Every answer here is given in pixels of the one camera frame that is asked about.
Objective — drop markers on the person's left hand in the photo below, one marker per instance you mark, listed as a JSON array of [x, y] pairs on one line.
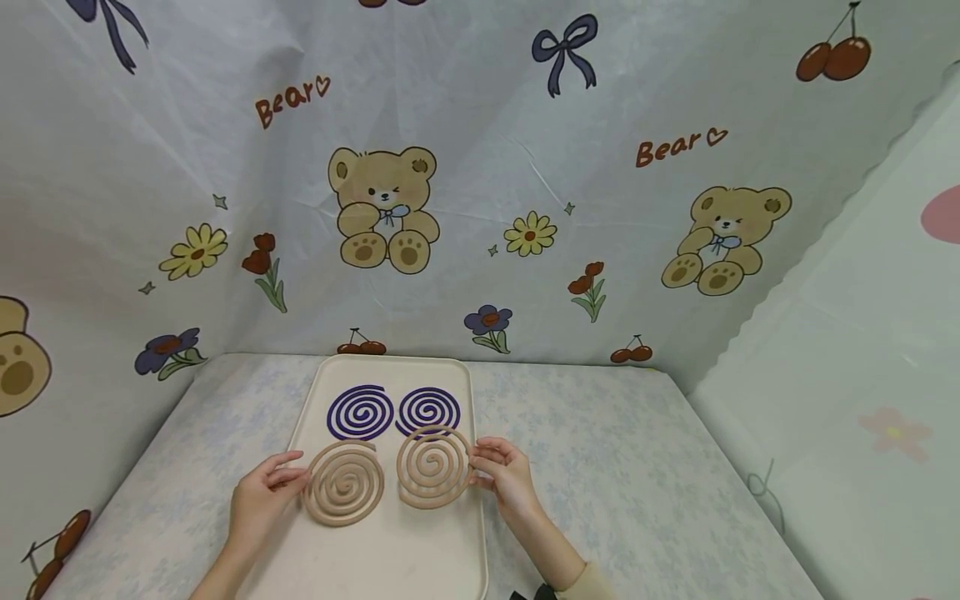
[[259, 500]]

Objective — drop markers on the person's right hand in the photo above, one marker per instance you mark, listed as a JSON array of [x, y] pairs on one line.
[[514, 487]]

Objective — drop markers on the person's right thumb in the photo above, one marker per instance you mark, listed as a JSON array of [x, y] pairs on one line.
[[484, 481]]

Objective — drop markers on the person's right fingers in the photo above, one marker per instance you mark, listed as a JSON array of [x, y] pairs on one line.
[[489, 452]]

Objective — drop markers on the person's left thumb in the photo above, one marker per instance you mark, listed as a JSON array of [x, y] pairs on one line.
[[292, 478]]

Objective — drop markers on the person's left index finger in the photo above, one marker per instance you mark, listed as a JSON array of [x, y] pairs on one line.
[[281, 460]]

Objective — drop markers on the beige spiral mosquito coil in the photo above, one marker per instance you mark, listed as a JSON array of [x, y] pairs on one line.
[[433, 467], [343, 484]]

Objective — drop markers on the person's right forearm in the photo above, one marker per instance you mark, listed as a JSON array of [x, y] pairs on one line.
[[559, 558]]

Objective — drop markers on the person's left forearm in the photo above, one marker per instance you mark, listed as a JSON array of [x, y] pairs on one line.
[[225, 573]]

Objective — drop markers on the purple spiral mosquito coil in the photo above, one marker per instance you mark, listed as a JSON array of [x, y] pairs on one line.
[[360, 412], [428, 409]]

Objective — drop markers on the cream rectangular plastic tray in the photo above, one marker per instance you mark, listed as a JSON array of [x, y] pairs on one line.
[[420, 550]]

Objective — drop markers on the black wrist band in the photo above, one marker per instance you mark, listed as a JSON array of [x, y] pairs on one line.
[[534, 593]]

